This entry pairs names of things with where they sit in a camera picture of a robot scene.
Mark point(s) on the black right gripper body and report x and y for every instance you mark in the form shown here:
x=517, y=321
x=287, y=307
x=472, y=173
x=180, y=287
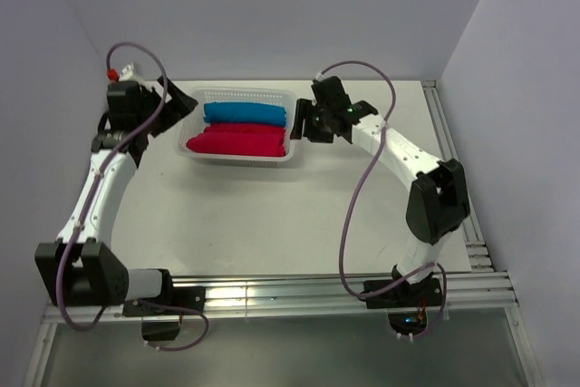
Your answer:
x=321, y=129

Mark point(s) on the aluminium side rail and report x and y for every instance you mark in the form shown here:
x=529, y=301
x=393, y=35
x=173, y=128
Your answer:
x=477, y=248

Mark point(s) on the white perforated plastic basket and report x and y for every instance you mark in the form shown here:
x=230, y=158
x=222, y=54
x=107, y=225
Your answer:
x=194, y=123

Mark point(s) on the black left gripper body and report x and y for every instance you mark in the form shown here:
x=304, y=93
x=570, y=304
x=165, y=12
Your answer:
x=150, y=102

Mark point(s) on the aluminium front rail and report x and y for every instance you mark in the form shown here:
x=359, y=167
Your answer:
x=290, y=296

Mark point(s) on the rolled blue t shirt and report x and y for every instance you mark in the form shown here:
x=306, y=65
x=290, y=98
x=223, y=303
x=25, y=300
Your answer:
x=244, y=112

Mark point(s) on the red t shirt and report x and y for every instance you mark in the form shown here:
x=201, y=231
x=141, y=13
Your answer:
x=245, y=128
x=238, y=144

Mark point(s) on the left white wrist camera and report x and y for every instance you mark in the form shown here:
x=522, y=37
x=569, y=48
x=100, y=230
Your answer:
x=130, y=72

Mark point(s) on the rolled red t shirt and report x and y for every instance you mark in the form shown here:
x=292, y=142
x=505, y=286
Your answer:
x=245, y=128

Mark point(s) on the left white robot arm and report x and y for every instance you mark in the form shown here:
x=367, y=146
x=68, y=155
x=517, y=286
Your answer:
x=79, y=268

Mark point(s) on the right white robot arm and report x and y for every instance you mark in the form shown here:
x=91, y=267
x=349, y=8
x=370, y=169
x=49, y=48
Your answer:
x=438, y=200

